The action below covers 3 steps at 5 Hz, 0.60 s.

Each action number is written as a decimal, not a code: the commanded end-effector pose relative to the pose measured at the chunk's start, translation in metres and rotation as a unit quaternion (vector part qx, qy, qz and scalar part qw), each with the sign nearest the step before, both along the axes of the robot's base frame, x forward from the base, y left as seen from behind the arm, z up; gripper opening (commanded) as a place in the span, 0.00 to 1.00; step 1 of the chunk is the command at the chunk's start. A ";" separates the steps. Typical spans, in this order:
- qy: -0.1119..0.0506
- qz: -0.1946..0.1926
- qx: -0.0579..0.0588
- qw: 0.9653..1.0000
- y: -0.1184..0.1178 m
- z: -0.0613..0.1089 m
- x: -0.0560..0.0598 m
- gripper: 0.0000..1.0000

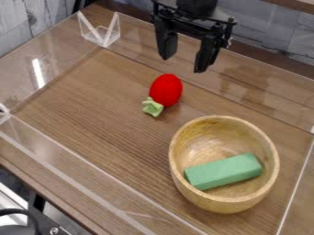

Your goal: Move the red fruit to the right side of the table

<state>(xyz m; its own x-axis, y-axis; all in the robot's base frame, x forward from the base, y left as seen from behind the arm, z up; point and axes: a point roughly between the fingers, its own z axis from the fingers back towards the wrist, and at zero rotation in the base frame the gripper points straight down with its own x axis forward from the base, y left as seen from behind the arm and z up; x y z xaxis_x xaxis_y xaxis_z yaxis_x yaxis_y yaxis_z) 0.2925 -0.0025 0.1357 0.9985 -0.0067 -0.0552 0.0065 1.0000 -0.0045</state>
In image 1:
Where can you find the green rectangular block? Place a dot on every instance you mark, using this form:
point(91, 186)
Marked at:
point(224, 172)

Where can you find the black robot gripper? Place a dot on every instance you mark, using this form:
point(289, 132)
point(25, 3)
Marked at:
point(190, 15)

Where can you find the black table leg frame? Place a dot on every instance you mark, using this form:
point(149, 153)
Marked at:
point(54, 222)

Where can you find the clear acrylic tray walls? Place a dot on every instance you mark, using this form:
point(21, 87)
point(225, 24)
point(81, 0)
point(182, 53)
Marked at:
point(93, 153)

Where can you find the round wooden bowl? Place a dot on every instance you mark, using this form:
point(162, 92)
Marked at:
point(213, 138)

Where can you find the red plush fruit green stem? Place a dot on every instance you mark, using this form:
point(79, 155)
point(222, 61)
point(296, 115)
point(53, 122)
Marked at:
point(165, 94)

